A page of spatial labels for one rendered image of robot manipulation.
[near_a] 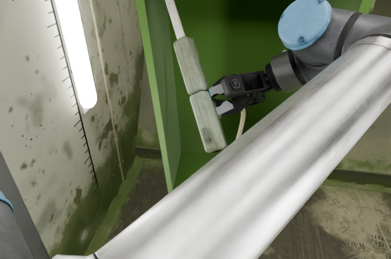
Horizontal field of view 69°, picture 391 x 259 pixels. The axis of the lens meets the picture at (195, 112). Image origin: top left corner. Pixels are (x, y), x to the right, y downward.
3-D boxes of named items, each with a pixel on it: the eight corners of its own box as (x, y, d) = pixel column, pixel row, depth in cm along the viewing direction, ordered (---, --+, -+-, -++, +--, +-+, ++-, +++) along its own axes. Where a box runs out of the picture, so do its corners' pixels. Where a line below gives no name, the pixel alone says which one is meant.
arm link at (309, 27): (355, -4, 42) (368, 29, 52) (287, -13, 49) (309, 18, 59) (326, 55, 43) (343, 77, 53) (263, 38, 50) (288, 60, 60)
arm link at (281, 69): (298, 84, 60) (282, 43, 61) (276, 93, 62) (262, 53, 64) (308, 87, 67) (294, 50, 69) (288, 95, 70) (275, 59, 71)
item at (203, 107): (254, 142, 85) (217, 150, 66) (241, 146, 87) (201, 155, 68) (206, 2, 94) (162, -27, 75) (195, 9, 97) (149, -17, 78)
